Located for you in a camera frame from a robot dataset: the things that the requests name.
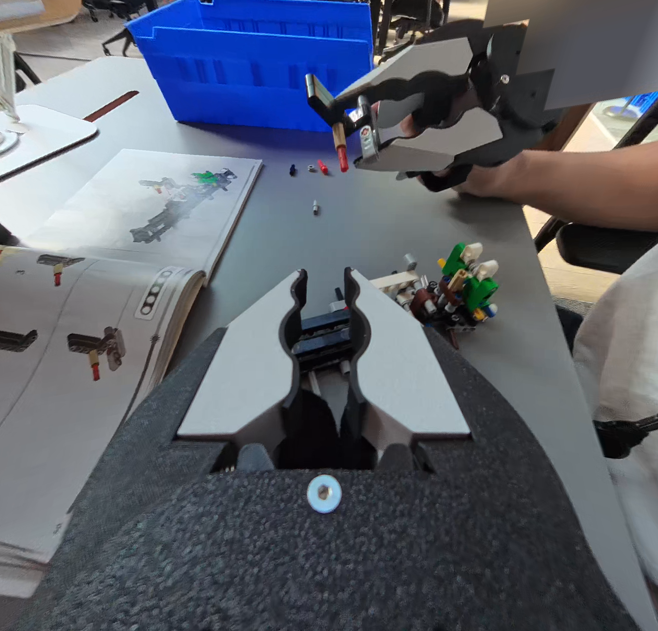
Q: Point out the person's white shirt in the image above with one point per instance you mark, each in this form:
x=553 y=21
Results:
x=622 y=343

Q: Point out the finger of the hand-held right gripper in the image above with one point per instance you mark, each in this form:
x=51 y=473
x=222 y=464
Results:
x=421 y=60
x=442 y=142

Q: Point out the person's right forearm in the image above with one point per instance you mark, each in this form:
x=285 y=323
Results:
x=591 y=188

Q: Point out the person's right hand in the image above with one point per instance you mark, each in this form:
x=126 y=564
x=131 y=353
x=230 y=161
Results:
x=498 y=178

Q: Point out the light wooden board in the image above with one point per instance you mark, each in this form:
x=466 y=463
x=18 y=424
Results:
x=56 y=3

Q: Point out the white monitor stand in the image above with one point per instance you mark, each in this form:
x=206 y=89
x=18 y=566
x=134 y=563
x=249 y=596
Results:
x=46 y=132

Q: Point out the lego instruction booklet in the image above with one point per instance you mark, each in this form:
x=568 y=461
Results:
x=128 y=260

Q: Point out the blue plastic bin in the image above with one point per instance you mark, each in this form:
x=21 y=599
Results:
x=246 y=70

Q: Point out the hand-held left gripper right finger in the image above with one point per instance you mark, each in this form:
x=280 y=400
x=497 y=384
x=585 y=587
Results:
x=406 y=379

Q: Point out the brown wooden panel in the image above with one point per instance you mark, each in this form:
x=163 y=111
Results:
x=568 y=127

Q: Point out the partly built lego model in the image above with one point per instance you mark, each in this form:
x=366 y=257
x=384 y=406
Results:
x=462 y=281

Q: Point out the black lego piece with red axle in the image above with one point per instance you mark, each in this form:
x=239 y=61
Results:
x=339 y=127

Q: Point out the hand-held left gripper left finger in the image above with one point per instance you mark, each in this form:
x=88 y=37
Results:
x=241 y=374

